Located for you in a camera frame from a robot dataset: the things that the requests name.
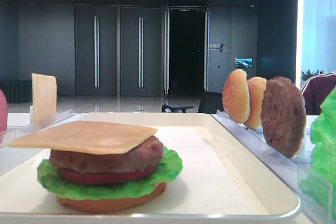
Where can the meat patty on burger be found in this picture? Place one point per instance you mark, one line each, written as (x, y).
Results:
(149, 153)

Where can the tomato slice on burger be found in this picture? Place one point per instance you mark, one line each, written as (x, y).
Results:
(104, 178)

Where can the bottom bun on tray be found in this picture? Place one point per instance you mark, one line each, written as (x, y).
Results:
(111, 205)

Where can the upright bun half right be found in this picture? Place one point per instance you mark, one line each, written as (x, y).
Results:
(257, 86)

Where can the cheese slice on burger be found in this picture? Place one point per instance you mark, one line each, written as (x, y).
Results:
(98, 138)

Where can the sesame top bun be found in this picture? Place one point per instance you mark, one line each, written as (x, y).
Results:
(235, 97)

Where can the upright green lettuce leaf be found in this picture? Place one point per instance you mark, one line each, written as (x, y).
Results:
(322, 135)

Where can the upright cheese slice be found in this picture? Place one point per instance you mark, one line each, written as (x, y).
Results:
(44, 89)

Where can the clear right long rail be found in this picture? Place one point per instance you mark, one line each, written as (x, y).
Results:
(290, 170)

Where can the lettuce leaf on burger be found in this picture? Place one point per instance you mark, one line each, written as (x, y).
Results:
(168, 169)

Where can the white rectangular serving tray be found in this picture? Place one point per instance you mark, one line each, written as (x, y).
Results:
(221, 180)

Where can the upright red tomato slice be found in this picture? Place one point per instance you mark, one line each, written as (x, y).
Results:
(3, 112)

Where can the upright meat patty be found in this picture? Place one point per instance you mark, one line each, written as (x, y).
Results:
(283, 116)

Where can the person in maroon jacket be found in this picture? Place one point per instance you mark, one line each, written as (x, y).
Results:
(315, 90)

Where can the black office chair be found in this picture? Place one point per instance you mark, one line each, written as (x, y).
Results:
(210, 103)

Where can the wall display screen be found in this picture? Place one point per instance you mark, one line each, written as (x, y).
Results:
(243, 63)

